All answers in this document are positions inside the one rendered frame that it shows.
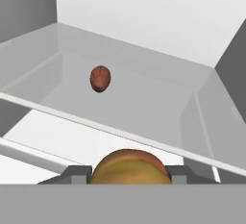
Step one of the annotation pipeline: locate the orange yellow apricot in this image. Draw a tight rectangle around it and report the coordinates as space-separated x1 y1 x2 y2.
87 148 173 186

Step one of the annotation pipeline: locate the clear glass fridge shelf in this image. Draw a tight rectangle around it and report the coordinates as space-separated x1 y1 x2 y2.
0 22 246 178
0 137 85 175

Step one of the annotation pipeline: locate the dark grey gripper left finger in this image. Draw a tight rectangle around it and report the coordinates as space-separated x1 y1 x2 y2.
37 164 94 186

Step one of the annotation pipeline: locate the reddish brown sweet potato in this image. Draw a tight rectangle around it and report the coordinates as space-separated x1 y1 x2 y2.
89 64 112 93

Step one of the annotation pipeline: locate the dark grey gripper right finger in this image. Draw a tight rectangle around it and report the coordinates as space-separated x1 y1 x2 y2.
166 164 221 186

